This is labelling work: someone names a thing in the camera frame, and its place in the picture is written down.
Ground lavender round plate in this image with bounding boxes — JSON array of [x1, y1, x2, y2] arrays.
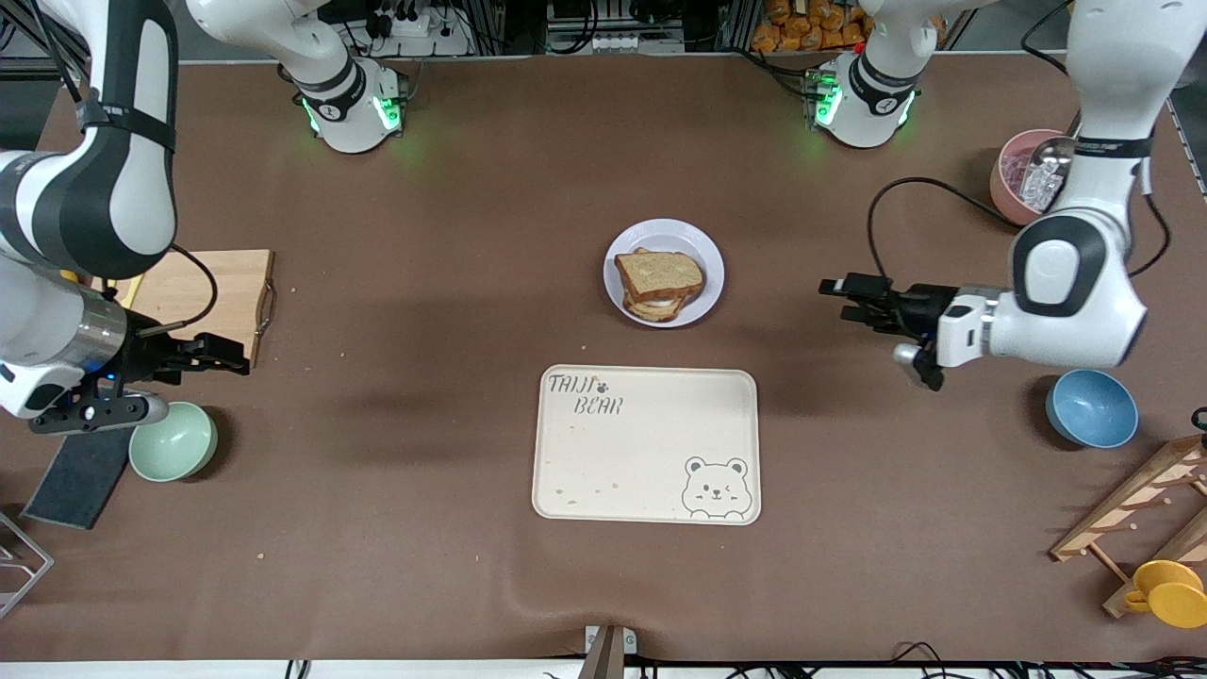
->
[[603, 219, 725, 329]]

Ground plain brown bread slice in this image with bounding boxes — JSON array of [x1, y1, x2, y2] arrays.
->
[[615, 250, 706, 304]]

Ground wooden cutting board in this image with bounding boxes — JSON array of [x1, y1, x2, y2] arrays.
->
[[104, 249, 277, 370]]

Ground mint green bowl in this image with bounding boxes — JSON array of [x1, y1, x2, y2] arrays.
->
[[128, 403, 219, 484]]

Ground dark grey cloth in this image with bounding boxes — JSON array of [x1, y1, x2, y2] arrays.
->
[[21, 424, 135, 531]]

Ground pink bowl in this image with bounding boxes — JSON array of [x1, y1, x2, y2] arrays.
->
[[990, 129, 1078, 228]]

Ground clear ice cubes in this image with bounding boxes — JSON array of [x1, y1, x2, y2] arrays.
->
[[1003, 146, 1066, 214]]

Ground blue bowl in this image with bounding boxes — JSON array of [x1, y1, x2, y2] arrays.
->
[[1045, 369, 1140, 450]]

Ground bread slice under egg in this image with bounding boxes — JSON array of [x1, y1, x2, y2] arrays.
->
[[623, 283, 703, 323]]

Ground metal scoop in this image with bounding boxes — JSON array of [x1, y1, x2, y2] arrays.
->
[[1031, 111, 1083, 190]]

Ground orange snack pile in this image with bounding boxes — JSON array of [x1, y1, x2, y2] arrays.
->
[[752, 0, 873, 54]]

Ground cream bear print tray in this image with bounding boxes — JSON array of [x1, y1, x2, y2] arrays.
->
[[532, 365, 762, 526]]

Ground wooden drying rack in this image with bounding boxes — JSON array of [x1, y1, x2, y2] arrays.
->
[[1050, 434, 1207, 621]]

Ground white power strip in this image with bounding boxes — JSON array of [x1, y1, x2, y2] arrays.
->
[[363, 9, 472, 58]]

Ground yellow cup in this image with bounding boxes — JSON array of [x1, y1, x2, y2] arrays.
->
[[1124, 560, 1207, 630]]

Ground metal wire rack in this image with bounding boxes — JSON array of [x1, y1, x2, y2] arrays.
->
[[0, 509, 56, 621]]

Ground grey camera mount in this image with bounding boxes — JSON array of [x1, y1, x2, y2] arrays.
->
[[577, 624, 638, 679]]

